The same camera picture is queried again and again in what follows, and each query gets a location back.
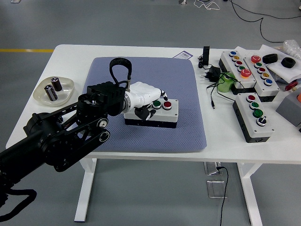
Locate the black adapter cord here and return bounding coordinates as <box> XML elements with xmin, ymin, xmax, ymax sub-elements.
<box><xmin>206</xmin><ymin>72</ymin><xmax>243</xmax><ymax>110</ymax></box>

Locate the clear plastic bag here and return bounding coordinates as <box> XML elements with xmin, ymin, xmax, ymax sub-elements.
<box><xmin>274</xmin><ymin>39</ymin><xmax>301</xmax><ymax>59</ymax></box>

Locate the black cable under table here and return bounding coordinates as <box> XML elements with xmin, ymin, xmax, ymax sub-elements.
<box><xmin>216</xmin><ymin>166</ymin><xmax>229</xmax><ymax>226</ymax></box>

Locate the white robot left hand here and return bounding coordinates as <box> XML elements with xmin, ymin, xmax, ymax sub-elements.
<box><xmin>128</xmin><ymin>81</ymin><xmax>169</xmax><ymax>121</ymax></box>

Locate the red mushroom knob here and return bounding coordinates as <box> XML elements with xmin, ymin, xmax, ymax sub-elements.
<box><xmin>285</xmin><ymin>81</ymin><xmax>299</xmax><ymax>92</ymax></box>

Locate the grey box with orange button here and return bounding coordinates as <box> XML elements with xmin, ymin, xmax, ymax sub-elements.
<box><xmin>275</xmin><ymin>87</ymin><xmax>301</xmax><ymax>128</ymax></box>

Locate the five-button box, mushroom beside green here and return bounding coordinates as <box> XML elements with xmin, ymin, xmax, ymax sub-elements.
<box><xmin>218</xmin><ymin>50</ymin><xmax>256</xmax><ymax>95</ymax></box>
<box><xmin>243</xmin><ymin>55</ymin><xmax>280</xmax><ymax>103</ymax></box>

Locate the white floor cable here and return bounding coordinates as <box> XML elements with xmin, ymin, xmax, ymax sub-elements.
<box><xmin>194</xmin><ymin>0</ymin><xmax>221</xmax><ymax>11</ymax></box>

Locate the green cup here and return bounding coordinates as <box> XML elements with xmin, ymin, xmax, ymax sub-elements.
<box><xmin>216</xmin><ymin>72</ymin><xmax>237</xmax><ymax>93</ymax></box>

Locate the black power adapter plug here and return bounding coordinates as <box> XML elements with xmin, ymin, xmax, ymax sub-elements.
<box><xmin>200</xmin><ymin>66</ymin><xmax>222</xmax><ymax>83</ymax></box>

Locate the large white sheet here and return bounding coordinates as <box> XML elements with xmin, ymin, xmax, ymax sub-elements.
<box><xmin>258</xmin><ymin>44</ymin><xmax>301</xmax><ymax>83</ymax></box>

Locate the black upright charger stand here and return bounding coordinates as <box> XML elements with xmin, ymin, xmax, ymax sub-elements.
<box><xmin>202</xmin><ymin>46</ymin><xmax>210</xmax><ymax>66</ymax></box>

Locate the blue-grey textured mat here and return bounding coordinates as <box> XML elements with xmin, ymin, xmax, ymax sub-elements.
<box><xmin>71</xmin><ymin>56</ymin><xmax>207</xmax><ymax>153</ymax></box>

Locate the dark cylindrical battery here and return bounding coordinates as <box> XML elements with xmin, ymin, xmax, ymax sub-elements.
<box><xmin>51</xmin><ymin>76</ymin><xmax>63</xmax><ymax>92</ymax></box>
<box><xmin>44</xmin><ymin>85</ymin><xmax>58</xmax><ymax>102</ymax></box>

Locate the grey four-button control box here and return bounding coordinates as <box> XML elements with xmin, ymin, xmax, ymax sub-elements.
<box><xmin>123</xmin><ymin>98</ymin><xmax>179</xmax><ymax>129</ymax></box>

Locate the black foam ring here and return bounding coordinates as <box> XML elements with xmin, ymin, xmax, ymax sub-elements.
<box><xmin>281</xmin><ymin>57</ymin><xmax>295</xmax><ymax>69</ymax></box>
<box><xmin>262</xmin><ymin>53</ymin><xmax>278</xmax><ymax>64</ymax></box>

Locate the white table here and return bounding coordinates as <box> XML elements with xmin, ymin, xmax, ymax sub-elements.
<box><xmin>5</xmin><ymin>44</ymin><xmax>301</xmax><ymax>226</ymax></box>

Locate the purple-bordered label card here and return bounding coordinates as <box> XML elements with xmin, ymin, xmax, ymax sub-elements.
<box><xmin>174</xmin><ymin>51</ymin><xmax>192</xmax><ymax>60</ymax></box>

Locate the beige shallow dish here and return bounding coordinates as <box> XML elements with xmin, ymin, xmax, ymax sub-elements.
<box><xmin>32</xmin><ymin>75</ymin><xmax>75</xmax><ymax>106</ymax></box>

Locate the black floor cable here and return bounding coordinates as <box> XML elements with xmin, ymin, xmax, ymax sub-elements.
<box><xmin>229</xmin><ymin>0</ymin><xmax>286</xmax><ymax>44</ymax></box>
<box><xmin>231</xmin><ymin>1</ymin><xmax>301</xmax><ymax>19</ymax></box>

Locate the four-button box with selector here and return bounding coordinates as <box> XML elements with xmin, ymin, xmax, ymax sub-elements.
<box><xmin>232</xmin><ymin>93</ymin><xmax>275</xmax><ymax>144</ymax></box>

